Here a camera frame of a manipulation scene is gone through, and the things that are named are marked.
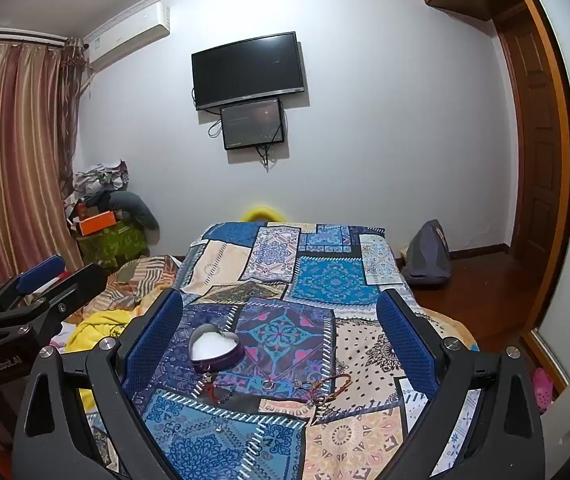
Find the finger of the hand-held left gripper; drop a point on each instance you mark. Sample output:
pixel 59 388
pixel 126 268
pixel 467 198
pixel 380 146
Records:
pixel 40 269
pixel 75 287

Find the patchwork bedspread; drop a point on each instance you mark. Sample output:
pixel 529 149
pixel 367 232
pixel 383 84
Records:
pixel 285 330

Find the small black monitor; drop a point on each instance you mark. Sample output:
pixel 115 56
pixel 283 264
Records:
pixel 251 124

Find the white curtain rail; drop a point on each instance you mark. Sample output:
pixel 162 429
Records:
pixel 15 36

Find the grey backpack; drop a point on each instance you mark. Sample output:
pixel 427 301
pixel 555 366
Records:
pixel 427 255

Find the silver hoop earring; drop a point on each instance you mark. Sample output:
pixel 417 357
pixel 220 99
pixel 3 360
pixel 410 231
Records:
pixel 264 385

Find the black wall television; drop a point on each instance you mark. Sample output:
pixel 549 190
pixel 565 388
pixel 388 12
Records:
pixel 247 70

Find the striped brown curtain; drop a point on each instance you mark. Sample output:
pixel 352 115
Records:
pixel 10 160

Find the yellow plastic object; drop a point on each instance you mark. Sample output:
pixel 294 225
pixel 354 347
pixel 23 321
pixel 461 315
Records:
pixel 257 212

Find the yellow blanket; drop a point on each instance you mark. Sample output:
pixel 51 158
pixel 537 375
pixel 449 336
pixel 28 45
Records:
pixel 97 330

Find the pile of clothes and papers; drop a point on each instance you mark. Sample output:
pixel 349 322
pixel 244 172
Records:
pixel 97 180

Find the grey garment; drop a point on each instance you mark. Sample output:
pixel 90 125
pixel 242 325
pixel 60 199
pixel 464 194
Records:
pixel 135 207

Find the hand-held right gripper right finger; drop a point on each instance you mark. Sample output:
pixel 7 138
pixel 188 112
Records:
pixel 407 345

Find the wooden door frame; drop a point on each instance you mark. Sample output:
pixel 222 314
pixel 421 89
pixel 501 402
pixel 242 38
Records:
pixel 569 160

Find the white air conditioner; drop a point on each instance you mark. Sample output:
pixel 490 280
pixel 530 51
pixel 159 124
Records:
pixel 130 35

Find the green patterned cloth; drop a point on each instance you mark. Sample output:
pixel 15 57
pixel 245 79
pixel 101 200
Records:
pixel 115 245

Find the wooden door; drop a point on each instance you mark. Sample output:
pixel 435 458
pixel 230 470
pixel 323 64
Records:
pixel 530 135

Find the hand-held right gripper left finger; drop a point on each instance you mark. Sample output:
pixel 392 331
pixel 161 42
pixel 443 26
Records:
pixel 157 340

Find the orange box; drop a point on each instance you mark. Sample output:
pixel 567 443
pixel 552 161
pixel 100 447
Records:
pixel 96 223

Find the pink slipper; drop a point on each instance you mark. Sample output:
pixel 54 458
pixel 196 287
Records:
pixel 542 390

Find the silver dangling earring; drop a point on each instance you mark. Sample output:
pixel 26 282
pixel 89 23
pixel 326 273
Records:
pixel 302 385

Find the purple heart-shaped tin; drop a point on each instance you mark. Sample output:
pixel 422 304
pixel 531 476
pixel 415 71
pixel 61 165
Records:
pixel 210 349

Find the striped blanket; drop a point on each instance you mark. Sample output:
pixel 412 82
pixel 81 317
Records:
pixel 140 280

